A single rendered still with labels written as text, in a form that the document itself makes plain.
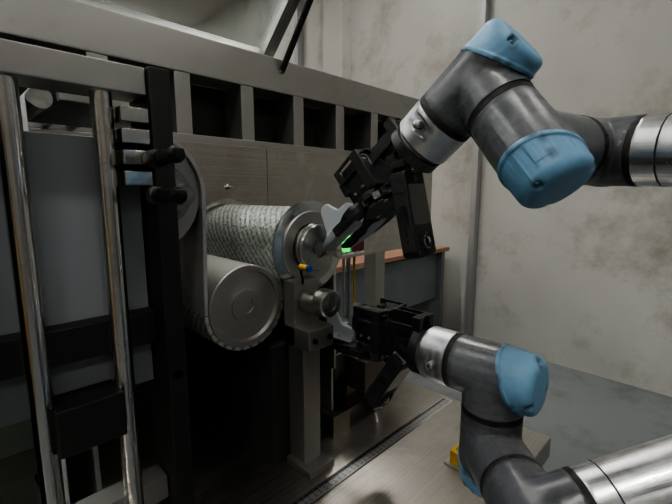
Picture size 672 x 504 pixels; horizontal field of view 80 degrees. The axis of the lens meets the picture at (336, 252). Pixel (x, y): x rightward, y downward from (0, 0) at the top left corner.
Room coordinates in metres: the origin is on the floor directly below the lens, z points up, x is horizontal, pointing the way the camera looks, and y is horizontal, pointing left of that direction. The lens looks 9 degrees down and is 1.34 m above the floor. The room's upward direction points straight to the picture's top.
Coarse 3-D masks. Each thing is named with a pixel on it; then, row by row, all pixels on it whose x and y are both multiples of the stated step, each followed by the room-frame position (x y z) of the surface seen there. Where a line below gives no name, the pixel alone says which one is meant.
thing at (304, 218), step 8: (304, 216) 0.63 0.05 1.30; (312, 216) 0.64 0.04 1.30; (320, 216) 0.65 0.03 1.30; (296, 224) 0.61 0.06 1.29; (304, 224) 0.63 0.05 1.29; (288, 232) 0.60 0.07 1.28; (296, 232) 0.61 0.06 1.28; (288, 240) 0.60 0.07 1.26; (288, 248) 0.60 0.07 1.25; (288, 256) 0.60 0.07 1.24; (288, 264) 0.60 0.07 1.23; (296, 264) 0.61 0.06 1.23; (296, 272) 0.61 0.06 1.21; (304, 272) 0.62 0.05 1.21; (312, 272) 0.64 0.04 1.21; (320, 272) 0.65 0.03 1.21
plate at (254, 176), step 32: (32, 128) 0.66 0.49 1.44; (224, 160) 0.90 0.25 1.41; (256, 160) 0.96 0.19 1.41; (288, 160) 1.03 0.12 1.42; (320, 160) 1.11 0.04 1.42; (224, 192) 0.90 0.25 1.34; (256, 192) 0.96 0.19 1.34; (288, 192) 1.03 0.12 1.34; (320, 192) 1.11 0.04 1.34; (352, 256) 1.20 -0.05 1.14
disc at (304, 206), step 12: (300, 204) 0.62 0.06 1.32; (312, 204) 0.64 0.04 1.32; (288, 216) 0.61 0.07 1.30; (276, 228) 0.59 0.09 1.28; (276, 240) 0.59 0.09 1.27; (276, 252) 0.59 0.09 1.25; (276, 264) 0.59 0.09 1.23; (336, 264) 0.68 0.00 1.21; (288, 276) 0.61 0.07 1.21; (324, 276) 0.66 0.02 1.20
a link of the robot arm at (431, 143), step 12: (420, 108) 0.48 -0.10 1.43; (408, 120) 0.49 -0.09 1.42; (420, 120) 0.48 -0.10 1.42; (408, 132) 0.49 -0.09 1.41; (420, 132) 0.48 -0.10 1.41; (432, 132) 0.47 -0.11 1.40; (444, 132) 0.54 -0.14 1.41; (408, 144) 0.49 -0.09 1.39; (420, 144) 0.48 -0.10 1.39; (432, 144) 0.48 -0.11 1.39; (444, 144) 0.48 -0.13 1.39; (456, 144) 0.48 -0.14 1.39; (420, 156) 0.49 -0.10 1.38; (432, 156) 0.49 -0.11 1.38; (444, 156) 0.49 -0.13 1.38
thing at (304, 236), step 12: (300, 228) 0.62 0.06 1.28; (312, 228) 0.61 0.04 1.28; (324, 228) 0.63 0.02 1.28; (300, 240) 0.60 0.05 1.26; (312, 240) 0.61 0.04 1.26; (324, 240) 0.63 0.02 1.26; (300, 252) 0.60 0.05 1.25; (312, 252) 0.62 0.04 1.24; (324, 252) 0.64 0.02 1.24; (312, 264) 0.61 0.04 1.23; (324, 264) 0.63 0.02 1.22
